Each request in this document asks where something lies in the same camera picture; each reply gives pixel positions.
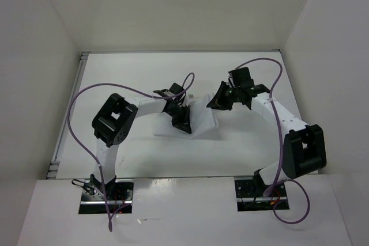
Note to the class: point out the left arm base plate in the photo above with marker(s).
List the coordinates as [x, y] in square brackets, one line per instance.
[119, 200]

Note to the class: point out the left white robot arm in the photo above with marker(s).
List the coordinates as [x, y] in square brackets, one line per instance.
[114, 120]

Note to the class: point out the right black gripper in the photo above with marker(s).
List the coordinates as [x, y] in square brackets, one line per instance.
[218, 102]

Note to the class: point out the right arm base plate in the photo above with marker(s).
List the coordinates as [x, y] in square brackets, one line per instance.
[249, 199]

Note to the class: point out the white skirt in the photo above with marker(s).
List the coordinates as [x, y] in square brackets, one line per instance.
[202, 120]

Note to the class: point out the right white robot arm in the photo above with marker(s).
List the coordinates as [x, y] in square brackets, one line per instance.
[302, 146]

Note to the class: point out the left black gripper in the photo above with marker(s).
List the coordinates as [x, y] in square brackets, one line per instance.
[183, 124]

